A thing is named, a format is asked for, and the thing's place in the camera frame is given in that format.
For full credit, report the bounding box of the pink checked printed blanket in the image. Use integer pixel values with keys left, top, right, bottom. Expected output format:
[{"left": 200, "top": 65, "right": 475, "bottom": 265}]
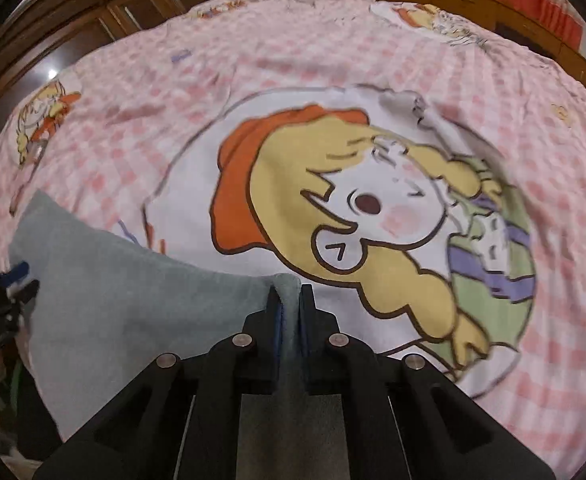
[{"left": 0, "top": 0, "right": 586, "bottom": 480}]

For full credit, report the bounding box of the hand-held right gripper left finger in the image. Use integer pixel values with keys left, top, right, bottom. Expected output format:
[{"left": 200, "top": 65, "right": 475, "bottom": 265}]
[{"left": 33, "top": 285, "right": 286, "bottom": 480}]

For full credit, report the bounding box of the brown wooden headboard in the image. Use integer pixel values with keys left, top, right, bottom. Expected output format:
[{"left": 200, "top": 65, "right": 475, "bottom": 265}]
[{"left": 288, "top": 0, "right": 586, "bottom": 106}]

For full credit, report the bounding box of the grey towel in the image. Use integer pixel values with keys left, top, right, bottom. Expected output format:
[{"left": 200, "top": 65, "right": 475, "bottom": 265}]
[{"left": 9, "top": 189, "right": 346, "bottom": 480}]

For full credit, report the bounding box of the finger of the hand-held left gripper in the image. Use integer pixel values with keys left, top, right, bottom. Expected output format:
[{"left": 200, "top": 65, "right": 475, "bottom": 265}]
[
  {"left": 0, "top": 261, "right": 30, "bottom": 287},
  {"left": 9, "top": 280, "right": 41, "bottom": 313}
]

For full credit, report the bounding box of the brown wooden wardrobe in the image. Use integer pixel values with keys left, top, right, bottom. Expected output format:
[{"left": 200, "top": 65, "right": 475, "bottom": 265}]
[{"left": 0, "top": 0, "right": 274, "bottom": 116}]

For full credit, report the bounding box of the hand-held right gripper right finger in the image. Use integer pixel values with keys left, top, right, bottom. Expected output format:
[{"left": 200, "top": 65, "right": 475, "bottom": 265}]
[{"left": 298, "top": 284, "right": 557, "bottom": 480}]

